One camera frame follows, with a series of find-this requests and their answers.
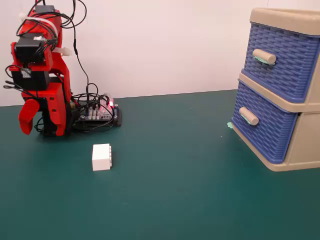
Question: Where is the black servo cable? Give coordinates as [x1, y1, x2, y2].
[58, 0, 101, 101]

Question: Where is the white zip tie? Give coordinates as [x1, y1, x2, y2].
[19, 13, 60, 34]
[51, 46, 74, 57]

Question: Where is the green table mat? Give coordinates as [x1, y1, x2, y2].
[0, 89, 320, 240]

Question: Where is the blue wicker drawer beige handle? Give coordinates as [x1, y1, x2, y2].
[230, 79, 300, 165]
[243, 22, 320, 104]

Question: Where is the robot controller circuit board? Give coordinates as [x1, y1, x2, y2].
[72, 93, 124, 128]

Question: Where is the beige plastic drawer cabinet frame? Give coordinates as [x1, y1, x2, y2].
[231, 7, 320, 173]

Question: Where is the white toy brick cube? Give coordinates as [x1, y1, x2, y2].
[91, 143, 114, 172]

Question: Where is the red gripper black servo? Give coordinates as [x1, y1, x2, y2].
[11, 70, 67, 137]

